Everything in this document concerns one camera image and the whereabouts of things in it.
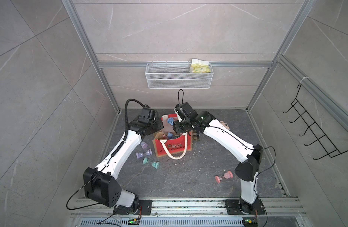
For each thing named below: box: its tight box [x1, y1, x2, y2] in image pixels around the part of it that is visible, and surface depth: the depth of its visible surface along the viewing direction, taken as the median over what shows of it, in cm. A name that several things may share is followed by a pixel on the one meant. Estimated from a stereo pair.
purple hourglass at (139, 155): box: [135, 152, 144, 159], surface depth 92 cm
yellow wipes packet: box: [191, 58, 212, 73], surface depth 87 cm
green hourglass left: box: [142, 157, 160, 169], surface depth 89 cm
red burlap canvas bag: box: [152, 113, 193, 160], surface depth 78 cm
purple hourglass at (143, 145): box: [140, 141, 148, 149], surface depth 97 cm
